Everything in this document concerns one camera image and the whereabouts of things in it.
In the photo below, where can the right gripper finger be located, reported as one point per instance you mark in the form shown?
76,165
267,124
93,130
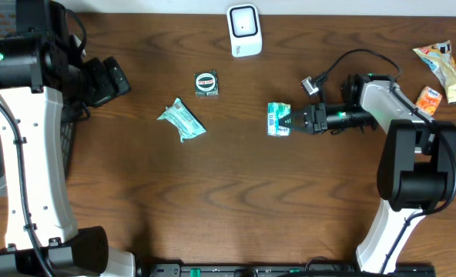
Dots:
292,124
295,116

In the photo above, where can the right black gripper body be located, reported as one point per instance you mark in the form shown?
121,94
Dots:
318,112

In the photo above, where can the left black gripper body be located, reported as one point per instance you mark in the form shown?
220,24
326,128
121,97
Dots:
98,85

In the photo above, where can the teal white candy packet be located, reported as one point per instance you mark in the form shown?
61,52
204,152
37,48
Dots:
276,111

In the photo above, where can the dark green round-logo packet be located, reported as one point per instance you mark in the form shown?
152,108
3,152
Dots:
206,84

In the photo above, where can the small orange box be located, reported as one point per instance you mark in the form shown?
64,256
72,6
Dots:
428,100

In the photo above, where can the yellow snack bag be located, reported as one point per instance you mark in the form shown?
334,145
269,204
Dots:
438,57

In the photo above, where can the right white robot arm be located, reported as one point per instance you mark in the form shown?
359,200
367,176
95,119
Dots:
416,176

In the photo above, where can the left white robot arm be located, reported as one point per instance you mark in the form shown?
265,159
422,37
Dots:
45,83

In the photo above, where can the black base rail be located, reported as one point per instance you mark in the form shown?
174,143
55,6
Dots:
325,268

